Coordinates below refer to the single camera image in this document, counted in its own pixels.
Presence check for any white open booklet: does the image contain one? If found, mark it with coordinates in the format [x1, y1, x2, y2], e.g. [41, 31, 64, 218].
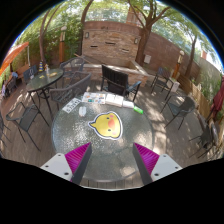
[105, 94, 124, 107]

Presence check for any colourful picture sheet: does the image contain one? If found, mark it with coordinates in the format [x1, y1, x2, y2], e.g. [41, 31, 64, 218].
[82, 92, 106, 104]

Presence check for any dark metal chair right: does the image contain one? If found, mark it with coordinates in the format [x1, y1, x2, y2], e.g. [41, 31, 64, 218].
[163, 95, 195, 127]

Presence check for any dark chair right edge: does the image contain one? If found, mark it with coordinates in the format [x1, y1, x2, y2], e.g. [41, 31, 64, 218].
[194, 122, 219, 156]

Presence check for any orange umbrella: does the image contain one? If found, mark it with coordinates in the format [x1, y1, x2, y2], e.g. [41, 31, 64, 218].
[0, 42, 29, 76]

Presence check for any dark chair far left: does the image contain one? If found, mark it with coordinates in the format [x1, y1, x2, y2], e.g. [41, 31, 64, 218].
[23, 65, 37, 83]

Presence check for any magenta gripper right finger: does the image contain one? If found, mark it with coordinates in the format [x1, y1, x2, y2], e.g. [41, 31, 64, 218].
[133, 143, 182, 185]

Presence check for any small white box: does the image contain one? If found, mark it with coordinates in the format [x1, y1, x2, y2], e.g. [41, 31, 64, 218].
[123, 101, 134, 108]

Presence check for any dark metal chair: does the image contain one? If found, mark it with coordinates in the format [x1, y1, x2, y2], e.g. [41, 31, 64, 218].
[163, 95, 195, 127]
[6, 102, 49, 150]

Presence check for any dark chair far right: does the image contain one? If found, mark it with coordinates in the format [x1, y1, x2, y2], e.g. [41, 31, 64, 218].
[151, 67, 174, 98]

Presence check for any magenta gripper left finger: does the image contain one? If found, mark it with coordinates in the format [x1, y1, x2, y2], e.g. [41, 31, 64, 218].
[41, 143, 92, 185]

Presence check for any green small object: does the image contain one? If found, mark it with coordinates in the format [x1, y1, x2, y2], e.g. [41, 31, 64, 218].
[134, 106, 143, 114]

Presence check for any dark metal chair front left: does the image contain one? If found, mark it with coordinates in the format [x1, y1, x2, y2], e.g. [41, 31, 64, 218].
[6, 102, 49, 150]

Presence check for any black chair behind table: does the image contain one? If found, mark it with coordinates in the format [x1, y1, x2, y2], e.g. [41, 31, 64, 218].
[101, 65, 141, 98]

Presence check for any stone brick fountain wall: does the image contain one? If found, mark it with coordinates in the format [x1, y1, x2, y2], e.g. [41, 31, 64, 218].
[82, 21, 141, 61]

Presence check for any grey metal chair left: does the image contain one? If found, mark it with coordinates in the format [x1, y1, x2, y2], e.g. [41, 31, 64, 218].
[50, 72, 91, 107]

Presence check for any round glass patio table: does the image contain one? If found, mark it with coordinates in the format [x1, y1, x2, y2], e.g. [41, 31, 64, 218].
[52, 102, 154, 182]

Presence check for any white printed card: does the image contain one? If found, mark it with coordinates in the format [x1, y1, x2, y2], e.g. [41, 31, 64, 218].
[62, 98, 80, 113]

